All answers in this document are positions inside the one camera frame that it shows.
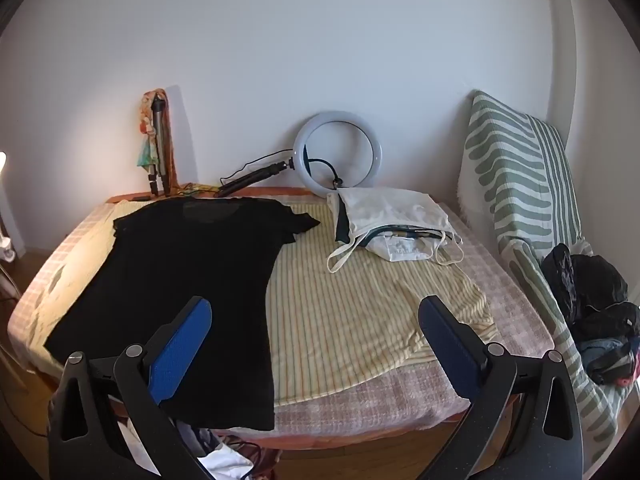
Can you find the tripod with colourful cloth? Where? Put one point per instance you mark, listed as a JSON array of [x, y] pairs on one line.
[[145, 125]]

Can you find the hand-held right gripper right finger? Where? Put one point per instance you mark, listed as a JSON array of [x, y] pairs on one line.
[[450, 355]]

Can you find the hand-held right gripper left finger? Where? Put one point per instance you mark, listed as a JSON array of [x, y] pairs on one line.
[[180, 350]]

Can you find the green striped white throw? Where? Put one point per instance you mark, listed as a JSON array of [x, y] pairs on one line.
[[565, 360]]

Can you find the pink checked bed cover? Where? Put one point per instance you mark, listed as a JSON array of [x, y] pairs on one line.
[[425, 395]]

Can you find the white folded garment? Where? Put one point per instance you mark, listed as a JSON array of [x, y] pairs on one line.
[[405, 251]]

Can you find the white cloth on floor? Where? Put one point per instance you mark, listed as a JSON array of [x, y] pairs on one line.
[[225, 465]]

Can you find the black t-shirt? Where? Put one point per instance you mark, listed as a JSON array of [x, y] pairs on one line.
[[175, 260]]

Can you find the yellow striped bed sheet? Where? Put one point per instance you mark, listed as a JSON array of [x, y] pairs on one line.
[[350, 310]]

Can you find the green patterned white pillow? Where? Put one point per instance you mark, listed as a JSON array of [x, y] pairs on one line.
[[505, 160]]

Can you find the grey black tripod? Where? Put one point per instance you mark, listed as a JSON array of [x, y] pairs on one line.
[[159, 130]]

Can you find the white tank top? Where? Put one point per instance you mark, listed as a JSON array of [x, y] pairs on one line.
[[390, 210]]

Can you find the leaf print cloth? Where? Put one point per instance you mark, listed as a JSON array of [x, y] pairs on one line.
[[200, 189]]

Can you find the white lamp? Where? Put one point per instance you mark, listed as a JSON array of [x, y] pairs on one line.
[[5, 249]]

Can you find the dark clothes pile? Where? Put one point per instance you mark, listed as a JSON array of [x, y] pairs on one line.
[[595, 290]]

